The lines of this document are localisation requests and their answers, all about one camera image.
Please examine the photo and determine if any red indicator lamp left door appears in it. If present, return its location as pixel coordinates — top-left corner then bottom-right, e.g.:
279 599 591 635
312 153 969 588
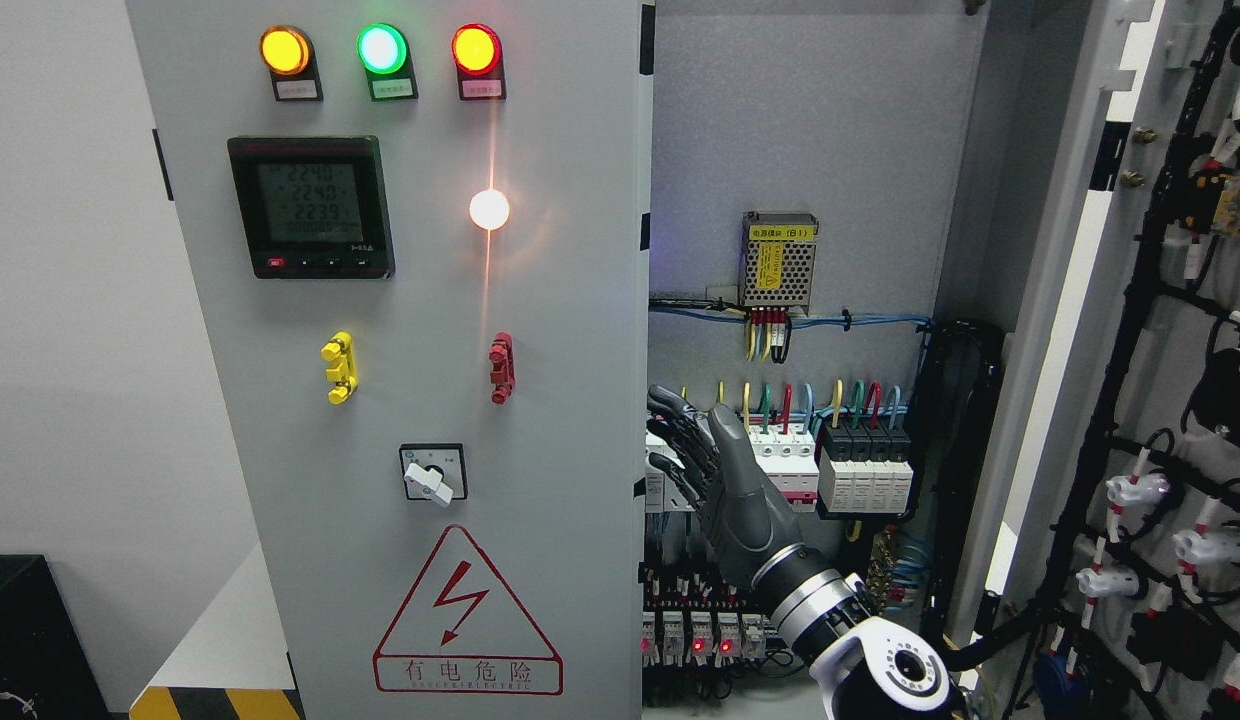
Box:
451 24 507 102

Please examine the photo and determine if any yellow terminal connector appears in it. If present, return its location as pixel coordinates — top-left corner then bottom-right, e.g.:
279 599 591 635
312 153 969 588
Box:
320 331 360 406

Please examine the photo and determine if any green indicator lamp left door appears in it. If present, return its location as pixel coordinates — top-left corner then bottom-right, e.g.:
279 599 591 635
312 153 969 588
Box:
358 24 418 102

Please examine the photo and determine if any grey cabinet door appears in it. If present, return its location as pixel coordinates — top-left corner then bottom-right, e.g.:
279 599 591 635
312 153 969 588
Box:
126 1 651 719
923 1 1240 719

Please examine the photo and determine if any yellow indicator lamp left door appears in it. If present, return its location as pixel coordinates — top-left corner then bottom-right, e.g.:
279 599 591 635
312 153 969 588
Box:
259 26 322 102

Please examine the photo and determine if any black right cable conduit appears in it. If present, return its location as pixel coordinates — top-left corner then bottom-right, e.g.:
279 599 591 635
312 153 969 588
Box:
918 320 1006 673

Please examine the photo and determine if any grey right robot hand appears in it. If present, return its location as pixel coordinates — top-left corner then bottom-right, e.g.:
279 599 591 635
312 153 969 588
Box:
647 385 830 604

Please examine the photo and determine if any black surge protector block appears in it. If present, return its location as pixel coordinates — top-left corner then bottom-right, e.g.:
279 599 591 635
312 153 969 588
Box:
816 421 916 520

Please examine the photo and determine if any red terminal connector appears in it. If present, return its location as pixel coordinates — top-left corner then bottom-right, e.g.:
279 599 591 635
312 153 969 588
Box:
489 331 516 405

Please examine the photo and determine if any red electric hazard warning sticker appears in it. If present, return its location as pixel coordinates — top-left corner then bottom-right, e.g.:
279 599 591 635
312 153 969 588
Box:
373 525 562 696

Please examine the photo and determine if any black digital power meter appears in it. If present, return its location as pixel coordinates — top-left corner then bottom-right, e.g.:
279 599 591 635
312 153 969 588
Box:
227 135 396 279

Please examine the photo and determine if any lower relay terminal row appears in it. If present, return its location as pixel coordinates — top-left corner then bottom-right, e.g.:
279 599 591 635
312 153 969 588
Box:
637 563 804 670

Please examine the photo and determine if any white socket breaker row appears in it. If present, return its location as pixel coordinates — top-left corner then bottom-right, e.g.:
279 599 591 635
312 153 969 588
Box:
644 428 818 514

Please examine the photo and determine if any white glowing indicator lamp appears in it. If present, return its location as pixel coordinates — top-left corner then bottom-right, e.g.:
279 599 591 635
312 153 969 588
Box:
467 188 511 230

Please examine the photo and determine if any white rotary selector switch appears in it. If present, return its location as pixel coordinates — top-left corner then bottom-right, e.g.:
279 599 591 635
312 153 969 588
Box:
399 442 467 509

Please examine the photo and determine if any perforated metal power supply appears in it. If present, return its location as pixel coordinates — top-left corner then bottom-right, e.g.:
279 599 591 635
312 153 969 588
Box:
738 211 818 310

